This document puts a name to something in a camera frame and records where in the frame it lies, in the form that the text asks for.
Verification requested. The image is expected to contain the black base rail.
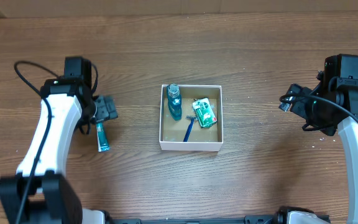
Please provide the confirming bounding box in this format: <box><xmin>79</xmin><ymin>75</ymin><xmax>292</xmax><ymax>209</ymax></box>
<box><xmin>107</xmin><ymin>212</ymin><xmax>289</xmax><ymax>224</ymax></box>

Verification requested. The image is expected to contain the green white soap packet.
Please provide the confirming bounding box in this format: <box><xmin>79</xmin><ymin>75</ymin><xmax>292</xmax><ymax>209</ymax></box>
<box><xmin>192</xmin><ymin>98</ymin><xmax>218</xmax><ymax>128</ymax></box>

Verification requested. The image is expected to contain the teal toothpaste tube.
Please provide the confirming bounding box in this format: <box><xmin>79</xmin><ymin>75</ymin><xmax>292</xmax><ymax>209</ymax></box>
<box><xmin>96</xmin><ymin>123</ymin><xmax>110</xmax><ymax>152</ymax></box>

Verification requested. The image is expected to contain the white open cardboard box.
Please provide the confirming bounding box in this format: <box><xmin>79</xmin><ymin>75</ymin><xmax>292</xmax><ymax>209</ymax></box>
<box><xmin>159</xmin><ymin>85</ymin><xmax>224</xmax><ymax>152</ymax></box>

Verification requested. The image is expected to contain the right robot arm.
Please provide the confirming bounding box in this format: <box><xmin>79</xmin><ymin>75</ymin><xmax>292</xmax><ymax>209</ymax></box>
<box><xmin>279</xmin><ymin>54</ymin><xmax>358</xmax><ymax>223</ymax></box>

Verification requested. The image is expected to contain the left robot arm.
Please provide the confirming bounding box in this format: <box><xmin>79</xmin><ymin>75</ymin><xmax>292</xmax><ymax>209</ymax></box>
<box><xmin>0</xmin><ymin>56</ymin><xmax>118</xmax><ymax>224</ymax></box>

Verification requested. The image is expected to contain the blue disposable razor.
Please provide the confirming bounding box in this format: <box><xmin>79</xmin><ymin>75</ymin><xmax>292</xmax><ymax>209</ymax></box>
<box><xmin>183</xmin><ymin>116</ymin><xmax>198</xmax><ymax>142</ymax></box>

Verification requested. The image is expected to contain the blue mouthwash bottle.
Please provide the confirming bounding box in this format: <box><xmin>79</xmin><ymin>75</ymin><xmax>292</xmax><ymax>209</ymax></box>
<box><xmin>167</xmin><ymin>83</ymin><xmax>182</xmax><ymax>121</ymax></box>

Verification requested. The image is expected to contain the right black cable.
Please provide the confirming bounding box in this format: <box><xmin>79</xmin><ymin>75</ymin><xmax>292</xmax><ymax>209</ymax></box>
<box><xmin>278</xmin><ymin>76</ymin><xmax>358</xmax><ymax>155</ymax></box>

